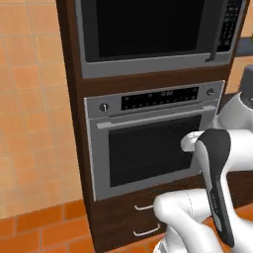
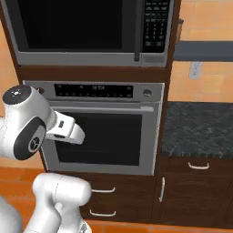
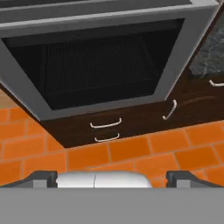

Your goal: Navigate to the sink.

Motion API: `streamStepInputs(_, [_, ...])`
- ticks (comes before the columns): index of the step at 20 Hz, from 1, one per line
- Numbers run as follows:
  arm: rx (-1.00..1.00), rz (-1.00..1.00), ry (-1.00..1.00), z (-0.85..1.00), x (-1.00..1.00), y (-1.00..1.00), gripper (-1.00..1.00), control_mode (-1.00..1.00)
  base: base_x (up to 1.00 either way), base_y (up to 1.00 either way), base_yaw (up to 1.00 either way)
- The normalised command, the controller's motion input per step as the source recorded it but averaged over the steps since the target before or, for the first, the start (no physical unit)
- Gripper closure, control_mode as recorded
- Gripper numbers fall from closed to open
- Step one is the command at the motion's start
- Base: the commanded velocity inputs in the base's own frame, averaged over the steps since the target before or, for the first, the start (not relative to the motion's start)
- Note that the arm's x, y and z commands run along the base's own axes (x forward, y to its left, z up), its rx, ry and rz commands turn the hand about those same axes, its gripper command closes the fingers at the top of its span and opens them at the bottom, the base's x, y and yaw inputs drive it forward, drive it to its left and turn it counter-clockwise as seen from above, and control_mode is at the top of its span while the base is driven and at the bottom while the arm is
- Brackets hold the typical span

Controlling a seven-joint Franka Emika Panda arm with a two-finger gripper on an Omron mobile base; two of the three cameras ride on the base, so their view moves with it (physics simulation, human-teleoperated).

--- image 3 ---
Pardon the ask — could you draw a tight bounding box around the grey oven door handle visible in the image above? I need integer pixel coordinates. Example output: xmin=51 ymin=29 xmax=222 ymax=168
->
xmin=0 ymin=3 xmax=218 ymax=30

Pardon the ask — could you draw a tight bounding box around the dark wood cupboard door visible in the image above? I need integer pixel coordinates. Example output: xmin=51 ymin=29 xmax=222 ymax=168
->
xmin=158 ymin=84 xmax=224 ymax=132

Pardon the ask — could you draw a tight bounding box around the white rounded object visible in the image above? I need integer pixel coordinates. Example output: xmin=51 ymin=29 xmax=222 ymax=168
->
xmin=55 ymin=171 xmax=153 ymax=189

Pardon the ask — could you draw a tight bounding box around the grey steel oven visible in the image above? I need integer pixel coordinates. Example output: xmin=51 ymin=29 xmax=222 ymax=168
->
xmin=0 ymin=0 xmax=221 ymax=123

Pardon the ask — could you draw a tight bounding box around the white curved drawer handle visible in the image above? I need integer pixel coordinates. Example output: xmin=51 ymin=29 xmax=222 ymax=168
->
xmin=94 ymin=132 xmax=121 ymax=144
xmin=208 ymin=79 xmax=224 ymax=88
xmin=89 ymin=117 xmax=123 ymax=130

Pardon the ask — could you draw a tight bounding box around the white curved cupboard door handle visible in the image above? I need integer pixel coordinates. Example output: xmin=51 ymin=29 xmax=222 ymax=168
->
xmin=162 ymin=99 xmax=179 ymax=121

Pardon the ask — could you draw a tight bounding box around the dark wood drawer front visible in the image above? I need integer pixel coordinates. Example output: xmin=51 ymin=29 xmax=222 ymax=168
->
xmin=53 ymin=127 xmax=165 ymax=149
xmin=184 ymin=69 xmax=224 ymax=99
xmin=39 ymin=99 xmax=175 ymax=138

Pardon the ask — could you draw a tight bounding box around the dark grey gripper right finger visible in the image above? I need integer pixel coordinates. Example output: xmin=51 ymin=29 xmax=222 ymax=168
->
xmin=165 ymin=171 xmax=224 ymax=189

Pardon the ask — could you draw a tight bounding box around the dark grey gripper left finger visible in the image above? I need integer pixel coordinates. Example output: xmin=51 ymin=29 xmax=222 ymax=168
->
xmin=0 ymin=171 xmax=59 ymax=189

